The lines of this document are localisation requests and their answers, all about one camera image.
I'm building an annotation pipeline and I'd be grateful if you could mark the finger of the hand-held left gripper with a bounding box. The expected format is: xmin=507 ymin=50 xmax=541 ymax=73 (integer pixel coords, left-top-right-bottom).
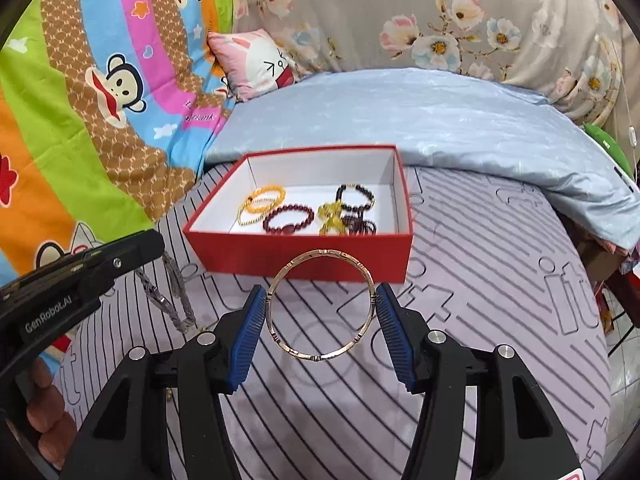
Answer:
xmin=77 ymin=229 xmax=167 ymax=297

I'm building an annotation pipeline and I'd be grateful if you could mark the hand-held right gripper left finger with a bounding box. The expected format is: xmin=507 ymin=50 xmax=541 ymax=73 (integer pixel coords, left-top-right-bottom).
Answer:
xmin=59 ymin=284 xmax=271 ymax=480

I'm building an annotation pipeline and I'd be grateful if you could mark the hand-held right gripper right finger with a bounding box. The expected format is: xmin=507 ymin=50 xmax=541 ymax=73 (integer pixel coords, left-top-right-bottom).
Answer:
xmin=375 ymin=282 xmax=583 ymax=480

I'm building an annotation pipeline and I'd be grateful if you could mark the silver metal watch band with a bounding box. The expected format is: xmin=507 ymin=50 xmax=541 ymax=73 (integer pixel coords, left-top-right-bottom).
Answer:
xmin=134 ymin=255 xmax=198 ymax=335

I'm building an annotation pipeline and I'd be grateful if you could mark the red cardboard box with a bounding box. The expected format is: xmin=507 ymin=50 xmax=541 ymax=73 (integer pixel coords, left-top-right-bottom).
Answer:
xmin=182 ymin=144 xmax=415 ymax=285

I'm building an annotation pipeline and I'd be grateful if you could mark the gold bangle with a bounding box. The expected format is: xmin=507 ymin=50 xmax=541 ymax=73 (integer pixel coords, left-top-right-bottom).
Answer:
xmin=267 ymin=247 xmax=377 ymax=362

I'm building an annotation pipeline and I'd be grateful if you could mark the dark red bead bracelet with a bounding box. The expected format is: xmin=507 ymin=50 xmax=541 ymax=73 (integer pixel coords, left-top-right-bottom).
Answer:
xmin=262 ymin=203 xmax=316 ymax=237

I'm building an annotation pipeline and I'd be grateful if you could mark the small gold bead bracelet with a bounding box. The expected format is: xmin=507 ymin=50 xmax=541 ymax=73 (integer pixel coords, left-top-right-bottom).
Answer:
xmin=237 ymin=195 xmax=281 ymax=227

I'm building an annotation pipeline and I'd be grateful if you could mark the chunky yellow amber bracelet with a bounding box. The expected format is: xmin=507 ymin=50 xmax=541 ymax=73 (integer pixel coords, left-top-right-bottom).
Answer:
xmin=317 ymin=201 xmax=353 ymax=237

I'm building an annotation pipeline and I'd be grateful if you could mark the black and gold bead bracelet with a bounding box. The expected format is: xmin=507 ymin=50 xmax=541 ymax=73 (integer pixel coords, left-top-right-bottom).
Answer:
xmin=335 ymin=183 xmax=376 ymax=215

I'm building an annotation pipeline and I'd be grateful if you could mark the yellow bead bracelet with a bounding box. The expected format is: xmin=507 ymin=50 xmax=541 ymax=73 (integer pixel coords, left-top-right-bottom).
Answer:
xmin=240 ymin=186 xmax=287 ymax=221

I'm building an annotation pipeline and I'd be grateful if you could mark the person's left hand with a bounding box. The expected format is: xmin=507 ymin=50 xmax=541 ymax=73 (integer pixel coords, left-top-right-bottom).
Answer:
xmin=25 ymin=360 xmax=79 ymax=469

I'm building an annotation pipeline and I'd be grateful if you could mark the grey striped bed sheet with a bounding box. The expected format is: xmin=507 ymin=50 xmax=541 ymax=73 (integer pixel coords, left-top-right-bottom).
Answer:
xmin=50 ymin=160 xmax=613 ymax=480

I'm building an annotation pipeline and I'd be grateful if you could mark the colourful cartoon monkey blanket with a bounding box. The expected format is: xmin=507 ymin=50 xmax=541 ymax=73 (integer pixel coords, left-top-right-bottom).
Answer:
xmin=0 ymin=0 xmax=238 ymax=311

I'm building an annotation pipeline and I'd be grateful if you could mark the light blue quilt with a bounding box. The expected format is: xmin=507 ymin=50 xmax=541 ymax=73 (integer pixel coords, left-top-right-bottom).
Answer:
xmin=205 ymin=67 xmax=640 ymax=251

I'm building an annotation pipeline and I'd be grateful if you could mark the pink cartoon pillow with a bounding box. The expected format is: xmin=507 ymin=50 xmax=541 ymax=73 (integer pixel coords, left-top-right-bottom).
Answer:
xmin=206 ymin=30 xmax=301 ymax=103

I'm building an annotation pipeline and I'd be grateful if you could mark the green plastic object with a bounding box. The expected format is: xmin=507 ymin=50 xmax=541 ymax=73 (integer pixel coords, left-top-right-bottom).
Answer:
xmin=582 ymin=122 xmax=631 ymax=181

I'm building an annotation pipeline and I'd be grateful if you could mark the grey floral blanket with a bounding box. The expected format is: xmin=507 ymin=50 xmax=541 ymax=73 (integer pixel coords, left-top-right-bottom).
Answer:
xmin=231 ymin=0 xmax=631 ymax=128

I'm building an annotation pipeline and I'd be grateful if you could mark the white cable with switch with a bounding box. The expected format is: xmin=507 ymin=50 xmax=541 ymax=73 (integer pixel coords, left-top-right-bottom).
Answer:
xmin=607 ymin=35 xmax=640 ymax=161

